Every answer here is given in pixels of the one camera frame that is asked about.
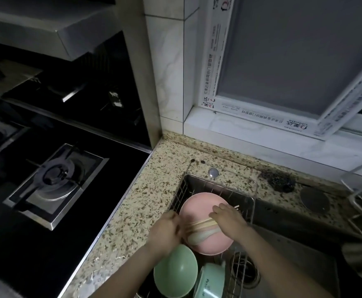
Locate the grey range hood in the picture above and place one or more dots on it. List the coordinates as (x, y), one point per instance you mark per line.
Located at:
(59, 30)

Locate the stainless steel sink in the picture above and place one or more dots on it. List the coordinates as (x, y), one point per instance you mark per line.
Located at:
(292, 242)

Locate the small round metal cap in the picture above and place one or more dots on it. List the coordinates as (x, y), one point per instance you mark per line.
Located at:
(213, 173)

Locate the bundle of wooden chopsticks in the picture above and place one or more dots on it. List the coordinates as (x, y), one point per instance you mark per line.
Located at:
(199, 225)

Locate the round metal hole cover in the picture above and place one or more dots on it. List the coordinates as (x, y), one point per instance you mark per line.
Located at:
(315, 200)

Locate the mint green printed cup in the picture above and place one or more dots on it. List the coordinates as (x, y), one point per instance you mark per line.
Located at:
(210, 280)

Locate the black glass cooktop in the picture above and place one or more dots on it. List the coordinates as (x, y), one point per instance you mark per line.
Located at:
(44, 245)

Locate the green bowl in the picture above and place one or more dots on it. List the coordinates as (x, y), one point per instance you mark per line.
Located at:
(176, 273)

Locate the white film-covered window frame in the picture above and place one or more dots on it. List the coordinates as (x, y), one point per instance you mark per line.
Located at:
(292, 52)

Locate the person's left fingers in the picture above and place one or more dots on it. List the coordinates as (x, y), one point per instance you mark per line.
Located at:
(177, 225)

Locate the person's right fingers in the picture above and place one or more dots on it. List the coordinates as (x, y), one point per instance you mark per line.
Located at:
(219, 210)

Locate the person's left hand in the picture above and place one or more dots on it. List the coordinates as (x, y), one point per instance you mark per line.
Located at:
(163, 232)

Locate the dark steel wool scrubber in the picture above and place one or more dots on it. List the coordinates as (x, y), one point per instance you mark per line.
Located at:
(281, 182)

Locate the round sink drain strainer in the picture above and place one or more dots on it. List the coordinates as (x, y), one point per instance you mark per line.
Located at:
(246, 271)

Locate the person's right forearm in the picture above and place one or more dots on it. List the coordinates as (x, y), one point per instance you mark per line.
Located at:
(271, 263)

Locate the person's right hand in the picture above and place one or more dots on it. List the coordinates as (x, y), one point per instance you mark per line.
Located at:
(230, 221)

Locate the pale ceramic spoon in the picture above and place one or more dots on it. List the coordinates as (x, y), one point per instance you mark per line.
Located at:
(199, 236)

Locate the person's left forearm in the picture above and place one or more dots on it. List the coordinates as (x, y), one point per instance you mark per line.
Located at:
(131, 273)

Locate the pink round plate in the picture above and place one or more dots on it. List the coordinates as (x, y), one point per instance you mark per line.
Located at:
(196, 207)

